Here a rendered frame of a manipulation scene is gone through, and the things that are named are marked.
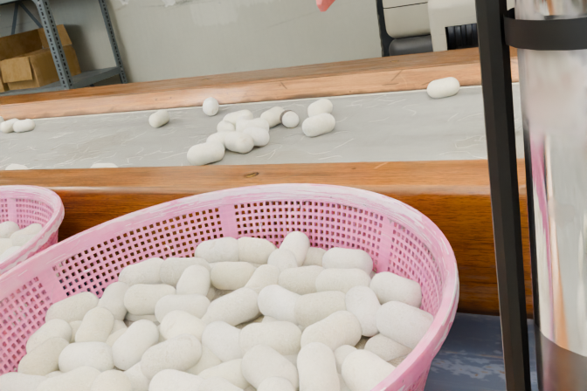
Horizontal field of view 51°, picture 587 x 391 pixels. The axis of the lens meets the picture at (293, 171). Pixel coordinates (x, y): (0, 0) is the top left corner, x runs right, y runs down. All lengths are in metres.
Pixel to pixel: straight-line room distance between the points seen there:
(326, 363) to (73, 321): 0.18
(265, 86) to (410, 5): 0.72
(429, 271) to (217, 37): 2.73
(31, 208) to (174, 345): 0.29
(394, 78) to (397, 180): 0.37
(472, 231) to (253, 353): 0.17
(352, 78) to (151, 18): 2.44
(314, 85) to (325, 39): 1.99
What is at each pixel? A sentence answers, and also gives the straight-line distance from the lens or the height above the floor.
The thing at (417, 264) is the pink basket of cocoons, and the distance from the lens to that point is 0.35.
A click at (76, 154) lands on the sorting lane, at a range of 0.79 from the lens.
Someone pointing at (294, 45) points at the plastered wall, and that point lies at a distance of 2.85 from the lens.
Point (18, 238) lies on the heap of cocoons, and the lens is 0.54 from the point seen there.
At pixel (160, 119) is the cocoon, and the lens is 0.82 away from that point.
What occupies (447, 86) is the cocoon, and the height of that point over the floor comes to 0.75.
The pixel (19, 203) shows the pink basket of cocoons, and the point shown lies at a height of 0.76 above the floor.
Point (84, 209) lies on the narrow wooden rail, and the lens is 0.56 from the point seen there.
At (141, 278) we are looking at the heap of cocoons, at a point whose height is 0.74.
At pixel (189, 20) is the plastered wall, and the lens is 3.06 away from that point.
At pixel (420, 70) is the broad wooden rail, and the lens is 0.77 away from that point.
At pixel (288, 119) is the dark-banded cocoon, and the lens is 0.67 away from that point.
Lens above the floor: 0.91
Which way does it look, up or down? 19 degrees down
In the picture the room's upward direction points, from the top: 11 degrees counter-clockwise
